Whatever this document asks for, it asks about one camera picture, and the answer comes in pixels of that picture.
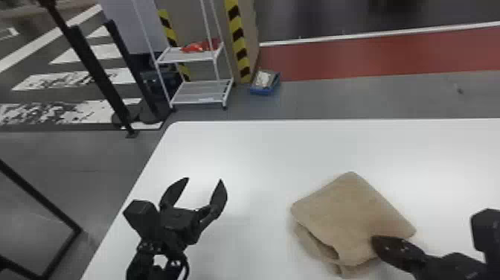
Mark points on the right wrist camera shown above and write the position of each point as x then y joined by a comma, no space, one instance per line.
486,230

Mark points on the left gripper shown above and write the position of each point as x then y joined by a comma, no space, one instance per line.
177,224

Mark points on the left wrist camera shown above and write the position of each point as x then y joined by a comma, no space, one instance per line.
141,219

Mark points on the beige towel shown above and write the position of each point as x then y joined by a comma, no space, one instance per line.
347,217

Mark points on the red snack packet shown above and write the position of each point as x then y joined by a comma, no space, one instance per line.
193,47

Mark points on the yellow black striped post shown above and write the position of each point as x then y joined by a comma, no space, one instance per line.
239,43
170,33

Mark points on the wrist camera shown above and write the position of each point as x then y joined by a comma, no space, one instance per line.
486,230
141,219

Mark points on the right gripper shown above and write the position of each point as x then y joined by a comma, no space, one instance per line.
455,268

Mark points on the blue basket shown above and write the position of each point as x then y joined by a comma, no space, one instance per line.
265,82

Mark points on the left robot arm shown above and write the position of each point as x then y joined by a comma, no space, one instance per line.
142,266

